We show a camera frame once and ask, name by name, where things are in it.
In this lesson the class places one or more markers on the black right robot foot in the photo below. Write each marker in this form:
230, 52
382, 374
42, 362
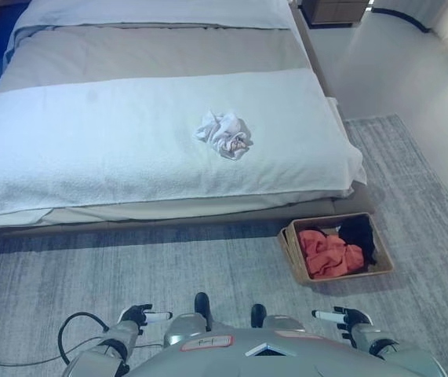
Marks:
258, 314

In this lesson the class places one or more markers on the black left robot foot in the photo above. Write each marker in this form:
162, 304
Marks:
202, 305

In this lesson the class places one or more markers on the orange cloth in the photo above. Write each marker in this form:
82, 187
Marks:
327, 255

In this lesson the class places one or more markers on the beige bed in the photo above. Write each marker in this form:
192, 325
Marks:
149, 51

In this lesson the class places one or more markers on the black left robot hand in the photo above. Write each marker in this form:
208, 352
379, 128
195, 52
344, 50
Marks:
134, 314

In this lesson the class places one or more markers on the crumpled white garment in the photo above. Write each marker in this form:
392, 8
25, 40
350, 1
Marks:
225, 134

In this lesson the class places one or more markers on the white pillow cover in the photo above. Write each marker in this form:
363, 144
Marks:
153, 13

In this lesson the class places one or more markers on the silver robot torso and legs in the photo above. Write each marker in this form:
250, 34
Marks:
247, 349

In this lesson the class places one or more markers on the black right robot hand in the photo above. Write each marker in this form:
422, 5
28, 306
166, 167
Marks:
350, 317

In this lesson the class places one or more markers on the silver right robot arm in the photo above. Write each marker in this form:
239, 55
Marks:
388, 349

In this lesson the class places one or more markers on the brown wooden nightstand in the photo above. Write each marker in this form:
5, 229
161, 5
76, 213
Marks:
335, 11

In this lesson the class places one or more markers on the black robot foot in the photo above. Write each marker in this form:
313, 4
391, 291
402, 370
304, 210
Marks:
258, 314
202, 305

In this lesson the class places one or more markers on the grey area rug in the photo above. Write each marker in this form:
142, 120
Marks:
404, 235

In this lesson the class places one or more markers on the woven rectangular basket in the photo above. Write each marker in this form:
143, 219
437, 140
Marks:
298, 251

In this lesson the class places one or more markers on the white terry blanket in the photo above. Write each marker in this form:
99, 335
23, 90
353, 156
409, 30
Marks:
110, 149

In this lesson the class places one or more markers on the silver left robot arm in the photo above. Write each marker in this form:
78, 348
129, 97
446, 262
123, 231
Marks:
102, 348

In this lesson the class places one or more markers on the black cloth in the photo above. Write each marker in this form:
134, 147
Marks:
359, 235

